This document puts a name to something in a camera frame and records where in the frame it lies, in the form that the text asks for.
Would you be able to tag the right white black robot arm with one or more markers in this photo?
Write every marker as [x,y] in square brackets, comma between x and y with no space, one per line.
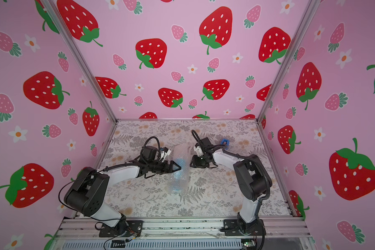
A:
[253,180]

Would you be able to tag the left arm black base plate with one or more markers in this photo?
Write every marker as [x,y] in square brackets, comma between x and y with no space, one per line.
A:
[126,228]

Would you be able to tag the blue plastic wine glass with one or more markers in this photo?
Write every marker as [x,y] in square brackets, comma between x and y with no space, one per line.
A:
[181,177]

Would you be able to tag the aluminium mounting rail frame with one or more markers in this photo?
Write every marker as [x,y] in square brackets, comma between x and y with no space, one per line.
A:
[184,233]

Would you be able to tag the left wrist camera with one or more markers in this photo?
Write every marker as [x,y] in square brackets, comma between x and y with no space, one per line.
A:
[151,153]

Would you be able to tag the blue tape dispenser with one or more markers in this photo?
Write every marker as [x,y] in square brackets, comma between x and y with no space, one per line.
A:
[225,142]

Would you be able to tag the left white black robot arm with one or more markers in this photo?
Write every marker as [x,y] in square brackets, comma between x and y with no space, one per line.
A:
[87,193]

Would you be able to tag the clear bubble wrap sheet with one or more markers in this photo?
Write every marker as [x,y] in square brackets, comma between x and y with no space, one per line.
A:
[180,151]

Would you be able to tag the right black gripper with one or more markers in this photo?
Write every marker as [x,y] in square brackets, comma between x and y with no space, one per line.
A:
[200,160]

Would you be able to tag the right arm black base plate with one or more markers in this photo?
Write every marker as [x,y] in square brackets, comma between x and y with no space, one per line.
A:
[238,227]

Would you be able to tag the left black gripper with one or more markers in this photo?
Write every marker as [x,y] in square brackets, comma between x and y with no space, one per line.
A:
[170,167]

